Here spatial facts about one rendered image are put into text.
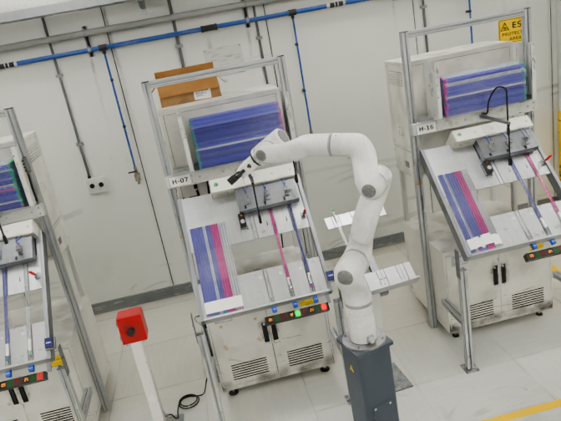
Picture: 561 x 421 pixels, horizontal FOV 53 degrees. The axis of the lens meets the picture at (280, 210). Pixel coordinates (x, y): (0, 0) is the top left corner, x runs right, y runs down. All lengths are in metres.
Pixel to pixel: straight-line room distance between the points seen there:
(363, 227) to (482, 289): 1.59
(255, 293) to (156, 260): 2.07
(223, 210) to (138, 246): 1.84
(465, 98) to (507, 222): 0.75
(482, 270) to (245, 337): 1.49
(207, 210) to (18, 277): 1.05
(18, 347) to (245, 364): 1.25
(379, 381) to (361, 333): 0.25
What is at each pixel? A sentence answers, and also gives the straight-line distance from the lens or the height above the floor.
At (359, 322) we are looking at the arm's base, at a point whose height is 0.82.
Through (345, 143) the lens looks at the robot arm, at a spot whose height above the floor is 1.60.
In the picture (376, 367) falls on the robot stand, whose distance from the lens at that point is 2.56.
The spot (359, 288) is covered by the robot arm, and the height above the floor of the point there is 1.00.
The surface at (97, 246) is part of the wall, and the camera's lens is 4.91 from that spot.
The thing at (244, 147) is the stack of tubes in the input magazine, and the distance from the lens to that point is 3.12.
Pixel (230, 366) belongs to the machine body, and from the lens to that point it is 3.46.
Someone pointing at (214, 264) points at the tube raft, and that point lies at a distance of 3.02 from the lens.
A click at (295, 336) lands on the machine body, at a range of 3.42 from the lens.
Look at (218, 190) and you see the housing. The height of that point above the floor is 1.27.
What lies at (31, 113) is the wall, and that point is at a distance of 4.74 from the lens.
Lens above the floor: 2.08
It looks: 18 degrees down
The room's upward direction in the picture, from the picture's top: 11 degrees counter-clockwise
